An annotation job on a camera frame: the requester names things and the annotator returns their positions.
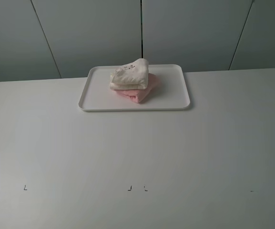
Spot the pink towel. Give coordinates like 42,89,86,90
115,73,161,104

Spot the cream white towel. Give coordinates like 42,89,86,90
110,58,149,90

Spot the white rectangular plastic tray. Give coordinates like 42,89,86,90
78,64,190,112

